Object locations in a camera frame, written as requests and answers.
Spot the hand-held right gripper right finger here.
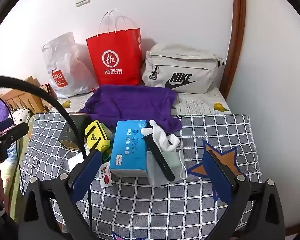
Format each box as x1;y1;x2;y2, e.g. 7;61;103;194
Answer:
202;151;287;240

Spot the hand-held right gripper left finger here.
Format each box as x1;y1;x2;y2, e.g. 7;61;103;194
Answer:
17;151;103;240

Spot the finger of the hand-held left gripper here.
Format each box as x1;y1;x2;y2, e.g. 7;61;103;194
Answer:
0;122;30;145
0;118;15;137

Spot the white sponge block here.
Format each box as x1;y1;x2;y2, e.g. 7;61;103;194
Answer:
67;150;90;173

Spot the mint face mask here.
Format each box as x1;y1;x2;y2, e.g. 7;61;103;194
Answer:
169;149;188;179

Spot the yellow pouch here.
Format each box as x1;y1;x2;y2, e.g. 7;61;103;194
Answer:
84;120;112;153

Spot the white sock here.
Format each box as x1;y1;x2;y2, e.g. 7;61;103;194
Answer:
141;119;180;153

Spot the purple towel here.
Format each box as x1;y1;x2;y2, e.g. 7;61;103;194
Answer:
79;85;183;133

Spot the person's left forearm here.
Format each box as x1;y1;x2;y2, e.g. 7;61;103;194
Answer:
0;205;19;240

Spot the purple plush toy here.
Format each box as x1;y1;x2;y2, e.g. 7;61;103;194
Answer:
0;99;14;123

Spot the white floral pillow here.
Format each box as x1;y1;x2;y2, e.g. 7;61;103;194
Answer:
11;107;30;124

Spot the pastel patterned quilt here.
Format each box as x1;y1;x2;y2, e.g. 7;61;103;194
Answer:
1;140;24;218

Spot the wooden knife block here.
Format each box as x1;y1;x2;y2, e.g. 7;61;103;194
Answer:
0;76;52;117

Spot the dark green tea tin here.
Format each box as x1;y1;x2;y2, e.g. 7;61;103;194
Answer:
57;113;90;152

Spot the blue tissue pack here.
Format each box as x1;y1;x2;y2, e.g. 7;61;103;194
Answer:
109;120;154;178

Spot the brown framed box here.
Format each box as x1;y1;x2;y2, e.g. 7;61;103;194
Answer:
39;84;52;112

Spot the grey checked blanket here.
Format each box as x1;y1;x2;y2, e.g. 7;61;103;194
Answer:
19;112;263;240

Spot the white plastic shopping bag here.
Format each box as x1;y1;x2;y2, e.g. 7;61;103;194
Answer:
42;32;99;99

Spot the red paper bag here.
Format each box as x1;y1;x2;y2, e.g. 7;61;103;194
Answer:
86;9;142;87

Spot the grey waist bag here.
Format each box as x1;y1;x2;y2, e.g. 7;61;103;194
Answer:
141;43;225;95

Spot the black cable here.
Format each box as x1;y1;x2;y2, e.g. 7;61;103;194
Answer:
0;92;24;189
0;76;93;230

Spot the wooden door frame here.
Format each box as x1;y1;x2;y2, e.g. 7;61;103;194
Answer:
220;0;247;98

